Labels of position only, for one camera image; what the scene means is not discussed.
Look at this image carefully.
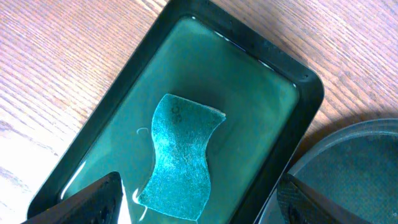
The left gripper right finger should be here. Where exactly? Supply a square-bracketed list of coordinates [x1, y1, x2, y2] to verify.
[277, 174, 369, 224]

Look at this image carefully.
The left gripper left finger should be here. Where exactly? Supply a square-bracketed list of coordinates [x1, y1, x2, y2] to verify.
[23, 172, 123, 224]

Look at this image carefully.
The green scouring sponge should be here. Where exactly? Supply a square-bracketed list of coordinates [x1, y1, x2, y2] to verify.
[137, 93, 226, 221]

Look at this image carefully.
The round black tray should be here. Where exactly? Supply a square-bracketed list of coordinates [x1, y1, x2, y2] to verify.
[257, 118, 397, 223]

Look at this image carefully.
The black rectangular water tray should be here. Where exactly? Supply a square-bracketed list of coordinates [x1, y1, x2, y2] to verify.
[27, 1, 324, 223]

